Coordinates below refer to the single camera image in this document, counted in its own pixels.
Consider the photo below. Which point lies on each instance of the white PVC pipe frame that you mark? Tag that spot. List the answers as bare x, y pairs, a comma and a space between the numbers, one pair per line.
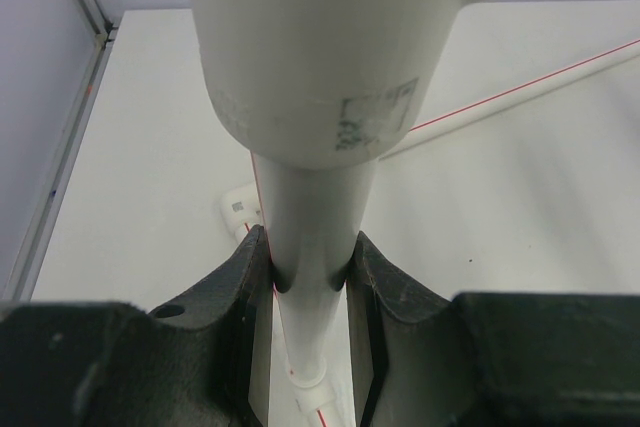
317, 91

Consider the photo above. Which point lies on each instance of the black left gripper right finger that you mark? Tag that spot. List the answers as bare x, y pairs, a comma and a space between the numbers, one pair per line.
487, 359

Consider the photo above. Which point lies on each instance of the aluminium frame post left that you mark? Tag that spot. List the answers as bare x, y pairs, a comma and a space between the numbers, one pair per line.
49, 51

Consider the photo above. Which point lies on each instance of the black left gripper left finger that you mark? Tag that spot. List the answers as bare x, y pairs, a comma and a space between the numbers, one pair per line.
200, 359

